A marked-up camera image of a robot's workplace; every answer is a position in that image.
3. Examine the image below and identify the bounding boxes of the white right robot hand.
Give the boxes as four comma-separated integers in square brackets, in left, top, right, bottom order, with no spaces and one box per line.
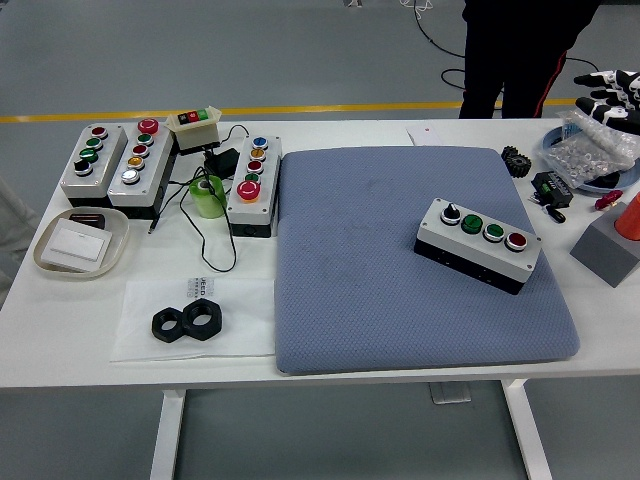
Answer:
[573,68,640,129]

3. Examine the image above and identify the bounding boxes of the four-button control box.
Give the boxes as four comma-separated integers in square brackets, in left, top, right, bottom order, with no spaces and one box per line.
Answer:
[413,197,544,296]

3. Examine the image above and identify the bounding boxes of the five-button box with blue button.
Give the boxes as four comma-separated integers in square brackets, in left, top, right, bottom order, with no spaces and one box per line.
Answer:
[225,134,282,239]

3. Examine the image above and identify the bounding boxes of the five-button box with white button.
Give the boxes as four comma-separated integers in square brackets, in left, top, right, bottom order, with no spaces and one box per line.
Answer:
[107,118,177,220]

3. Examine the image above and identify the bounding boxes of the clear bag of metal washers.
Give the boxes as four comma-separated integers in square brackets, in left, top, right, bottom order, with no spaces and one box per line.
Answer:
[542,134,636,191]

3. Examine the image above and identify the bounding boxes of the small red part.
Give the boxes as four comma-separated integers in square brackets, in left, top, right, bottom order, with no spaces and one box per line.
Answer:
[593,189,624,212]

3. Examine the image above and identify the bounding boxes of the black module with green terminal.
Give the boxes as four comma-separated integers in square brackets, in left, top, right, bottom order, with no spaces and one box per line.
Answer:
[529,170,575,209]

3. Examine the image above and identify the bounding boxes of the person in black trousers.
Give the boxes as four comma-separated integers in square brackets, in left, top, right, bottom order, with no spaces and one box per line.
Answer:
[458,0,601,120]

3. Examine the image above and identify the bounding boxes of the black gear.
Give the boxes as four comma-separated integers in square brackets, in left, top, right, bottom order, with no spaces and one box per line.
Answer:
[500,145,534,179]

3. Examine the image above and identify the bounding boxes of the grey wedge block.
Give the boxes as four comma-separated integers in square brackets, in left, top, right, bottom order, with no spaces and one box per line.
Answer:
[569,202,640,289]

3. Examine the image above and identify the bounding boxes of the blue-grey padded mat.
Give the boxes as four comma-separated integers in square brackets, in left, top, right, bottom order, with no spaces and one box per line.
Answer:
[273,145,582,375]

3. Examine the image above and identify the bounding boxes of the white table leg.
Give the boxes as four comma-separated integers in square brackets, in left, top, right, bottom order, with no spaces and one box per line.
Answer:
[501,378,554,480]
[149,389,187,480]

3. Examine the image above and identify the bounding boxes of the black power adapter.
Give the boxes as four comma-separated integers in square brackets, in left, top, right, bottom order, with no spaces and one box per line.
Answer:
[203,147,241,179]

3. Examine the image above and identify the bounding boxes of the green tape roll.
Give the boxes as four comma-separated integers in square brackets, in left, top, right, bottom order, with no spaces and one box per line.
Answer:
[188,174,229,220]

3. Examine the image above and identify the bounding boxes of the clear printed plastic bag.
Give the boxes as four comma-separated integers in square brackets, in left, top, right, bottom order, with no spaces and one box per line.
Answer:
[109,277,279,364]

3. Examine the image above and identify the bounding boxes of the large black hex nut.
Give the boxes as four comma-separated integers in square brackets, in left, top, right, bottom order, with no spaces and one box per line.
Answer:
[180,297,224,342]

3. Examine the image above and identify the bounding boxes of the grey box with black selector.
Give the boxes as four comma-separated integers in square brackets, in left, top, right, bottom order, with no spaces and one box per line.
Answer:
[59,123,129,209]

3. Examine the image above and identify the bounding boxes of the small black hex nut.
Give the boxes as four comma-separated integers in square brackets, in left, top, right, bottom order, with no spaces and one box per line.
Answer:
[151,306,189,344]

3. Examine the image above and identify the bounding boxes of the beige oval tray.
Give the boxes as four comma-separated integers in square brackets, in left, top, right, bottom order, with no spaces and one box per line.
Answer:
[32,205,131,281]

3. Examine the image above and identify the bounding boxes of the coiled black floor cable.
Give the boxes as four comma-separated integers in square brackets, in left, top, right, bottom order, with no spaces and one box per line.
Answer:
[412,9,504,109]

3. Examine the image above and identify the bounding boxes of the white floor cable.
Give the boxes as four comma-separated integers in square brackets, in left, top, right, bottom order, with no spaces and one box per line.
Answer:
[402,0,435,21]

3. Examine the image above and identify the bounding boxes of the grey under-table bracket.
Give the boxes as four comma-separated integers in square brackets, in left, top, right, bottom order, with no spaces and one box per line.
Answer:
[429,382,472,405]

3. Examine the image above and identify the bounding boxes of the cream three-button switch box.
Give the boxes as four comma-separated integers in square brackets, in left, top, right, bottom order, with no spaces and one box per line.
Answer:
[164,104,224,156]

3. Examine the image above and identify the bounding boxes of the thin black adapter cord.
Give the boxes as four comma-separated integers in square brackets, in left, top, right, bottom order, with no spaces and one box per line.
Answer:
[148,123,251,274]

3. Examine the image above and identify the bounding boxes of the dark brown switch plate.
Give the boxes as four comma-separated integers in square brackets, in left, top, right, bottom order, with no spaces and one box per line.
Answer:
[68,211,109,231]

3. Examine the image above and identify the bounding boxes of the white wall switch plate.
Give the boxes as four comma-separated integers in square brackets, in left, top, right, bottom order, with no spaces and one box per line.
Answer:
[39,218,115,274]

